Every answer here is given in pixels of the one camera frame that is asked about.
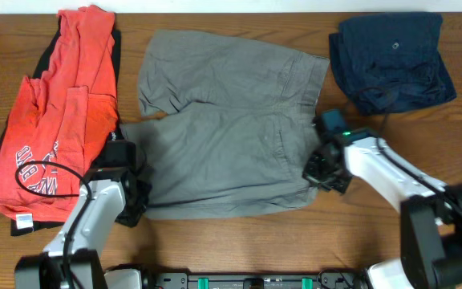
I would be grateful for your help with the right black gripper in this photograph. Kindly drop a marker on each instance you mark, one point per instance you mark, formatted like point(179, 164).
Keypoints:
point(309, 173)

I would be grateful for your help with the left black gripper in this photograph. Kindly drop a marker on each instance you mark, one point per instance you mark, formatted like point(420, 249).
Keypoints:
point(135, 210)

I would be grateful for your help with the grey shorts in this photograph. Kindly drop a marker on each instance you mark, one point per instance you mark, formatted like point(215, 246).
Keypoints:
point(227, 125)

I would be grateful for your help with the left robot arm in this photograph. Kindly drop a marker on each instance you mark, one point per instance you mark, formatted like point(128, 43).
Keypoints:
point(109, 193)

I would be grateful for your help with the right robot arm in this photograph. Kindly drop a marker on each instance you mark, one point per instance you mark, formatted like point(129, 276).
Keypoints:
point(430, 210)

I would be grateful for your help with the red printed t-shirt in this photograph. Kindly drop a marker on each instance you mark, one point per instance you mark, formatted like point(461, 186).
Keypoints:
point(60, 121)

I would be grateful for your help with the folded navy blue garment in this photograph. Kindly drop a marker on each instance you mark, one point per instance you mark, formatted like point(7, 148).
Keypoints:
point(390, 62)

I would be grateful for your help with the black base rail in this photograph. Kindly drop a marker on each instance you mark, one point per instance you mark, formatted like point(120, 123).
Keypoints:
point(322, 280)

